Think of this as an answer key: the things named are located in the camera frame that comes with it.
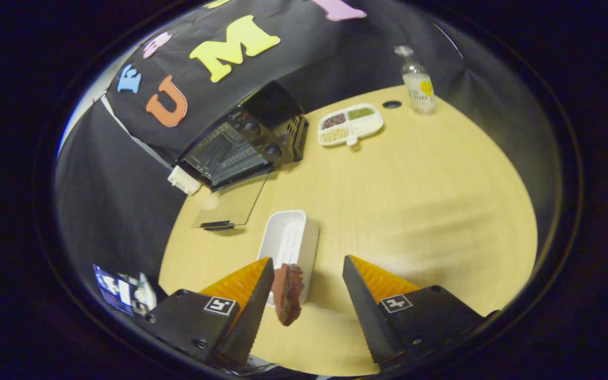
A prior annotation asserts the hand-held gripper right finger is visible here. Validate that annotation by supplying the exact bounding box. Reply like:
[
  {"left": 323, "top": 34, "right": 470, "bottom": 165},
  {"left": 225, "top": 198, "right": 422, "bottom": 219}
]
[{"left": 342, "top": 255, "right": 500, "bottom": 369}]

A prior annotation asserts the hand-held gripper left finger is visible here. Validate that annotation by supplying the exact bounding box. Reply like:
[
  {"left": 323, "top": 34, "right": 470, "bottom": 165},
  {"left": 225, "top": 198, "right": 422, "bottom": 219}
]
[{"left": 145, "top": 256, "right": 276, "bottom": 367}]

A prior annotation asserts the brown steak piece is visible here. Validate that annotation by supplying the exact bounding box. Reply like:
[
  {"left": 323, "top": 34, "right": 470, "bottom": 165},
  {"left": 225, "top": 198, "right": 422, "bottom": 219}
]
[{"left": 271, "top": 264, "right": 305, "bottom": 327}]

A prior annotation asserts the black toaster oven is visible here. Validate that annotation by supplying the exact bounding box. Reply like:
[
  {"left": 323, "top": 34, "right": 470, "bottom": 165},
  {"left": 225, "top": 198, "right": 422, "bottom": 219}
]
[{"left": 176, "top": 80, "right": 309, "bottom": 232}]

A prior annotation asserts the white bread toaster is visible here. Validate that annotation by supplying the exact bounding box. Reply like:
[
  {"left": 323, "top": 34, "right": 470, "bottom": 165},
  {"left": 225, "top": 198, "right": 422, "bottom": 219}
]
[{"left": 167, "top": 165, "right": 202, "bottom": 196}]

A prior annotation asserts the white rectangular tray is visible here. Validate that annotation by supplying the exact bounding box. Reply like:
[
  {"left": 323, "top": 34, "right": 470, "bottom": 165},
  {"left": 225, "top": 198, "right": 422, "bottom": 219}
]
[{"left": 256, "top": 210, "right": 320, "bottom": 307}]

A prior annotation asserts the white divided dish with grains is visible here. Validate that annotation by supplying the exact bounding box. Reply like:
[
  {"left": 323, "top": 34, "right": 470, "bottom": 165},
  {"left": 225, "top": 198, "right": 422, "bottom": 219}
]
[{"left": 318, "top": 103, "right": 384, "bottom": 147}]

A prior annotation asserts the clear plastic bottle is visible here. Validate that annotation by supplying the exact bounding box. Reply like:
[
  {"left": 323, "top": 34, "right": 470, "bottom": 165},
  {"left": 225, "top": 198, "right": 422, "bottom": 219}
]
[{"left": 394, "top": 45, "right": 436, "bottom": 115}]

